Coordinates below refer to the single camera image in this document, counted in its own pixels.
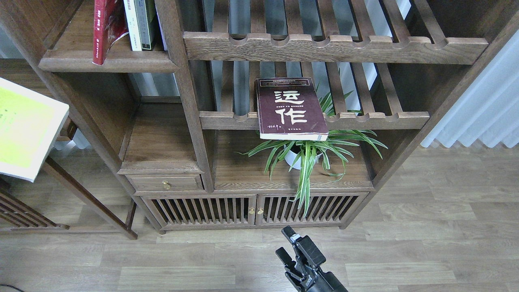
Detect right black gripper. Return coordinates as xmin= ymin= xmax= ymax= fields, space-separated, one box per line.
xmin=275 ymin=225 xmax=347 ymax=292

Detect dark maroon book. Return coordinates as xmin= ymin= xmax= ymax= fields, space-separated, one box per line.
xmin=255 ymin=77 xmax=329 ymax=141

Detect red cover book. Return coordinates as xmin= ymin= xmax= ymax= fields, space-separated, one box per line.
xmin=92 ymin=0 xmax=128 ymax=65

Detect yellow green cover book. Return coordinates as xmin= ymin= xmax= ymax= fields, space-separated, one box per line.
xmin=0 ymin=78 xmax=69 ymax=182

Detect brass cabinet door knobs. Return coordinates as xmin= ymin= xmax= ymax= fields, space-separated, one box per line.
xmin=248 ymin=208 xmax=264 ymax=215

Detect white plant pot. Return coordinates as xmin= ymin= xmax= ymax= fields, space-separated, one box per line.
xmin=284 ymin=147 xmax=322 ymax=170

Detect green spider plant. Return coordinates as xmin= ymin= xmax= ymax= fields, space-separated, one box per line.
xmin=245 ymin=97 xmax=385 ymax=214

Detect dark wooden bookshelf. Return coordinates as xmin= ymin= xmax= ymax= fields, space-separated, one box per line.
xmin=1 ymin=0 xmax=518 ymax=232

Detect brass drawer knob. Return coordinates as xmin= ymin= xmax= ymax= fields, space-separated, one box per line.
xmin=162 ymin=180 xmax=171 ymax=190

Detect white curtain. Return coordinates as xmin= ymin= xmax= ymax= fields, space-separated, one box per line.
xmin=421 ymin=32 xmax=519 ymax=148

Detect wooden side table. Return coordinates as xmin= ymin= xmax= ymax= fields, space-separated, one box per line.
xmin=0 ymin=58 xmax=138 ymax=240

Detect dark green spine book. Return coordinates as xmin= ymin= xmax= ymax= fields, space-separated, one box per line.
xmin=135 ymin=0 xmax=157 ymax=51

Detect white spine book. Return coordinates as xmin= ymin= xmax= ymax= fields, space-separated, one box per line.
xmin=124 ymin=0 xmax=142 ymax=51

